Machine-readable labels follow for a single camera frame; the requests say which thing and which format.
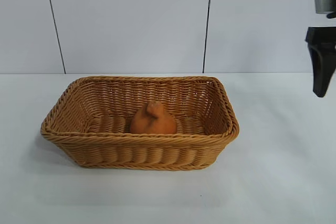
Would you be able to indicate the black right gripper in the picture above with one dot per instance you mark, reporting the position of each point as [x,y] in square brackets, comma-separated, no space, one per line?
[323,33]

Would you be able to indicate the orange bumpy knobbed fruit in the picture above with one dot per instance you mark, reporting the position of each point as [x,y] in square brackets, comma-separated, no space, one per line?
[155,124]

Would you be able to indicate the brown woven wicker basket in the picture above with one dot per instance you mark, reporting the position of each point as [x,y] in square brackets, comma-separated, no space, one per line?
[131,153]

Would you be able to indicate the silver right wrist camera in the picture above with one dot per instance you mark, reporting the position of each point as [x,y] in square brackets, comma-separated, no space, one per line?
[325,5]

